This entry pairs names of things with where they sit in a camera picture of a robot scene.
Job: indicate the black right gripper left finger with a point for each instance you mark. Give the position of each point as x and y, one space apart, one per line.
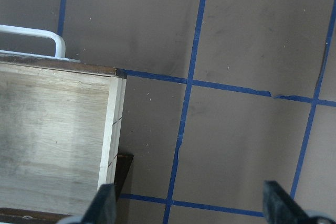
103 207

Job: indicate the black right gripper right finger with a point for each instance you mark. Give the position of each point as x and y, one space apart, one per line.
279 207

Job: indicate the light wooden drawer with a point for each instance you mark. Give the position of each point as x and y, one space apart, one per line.
60 128

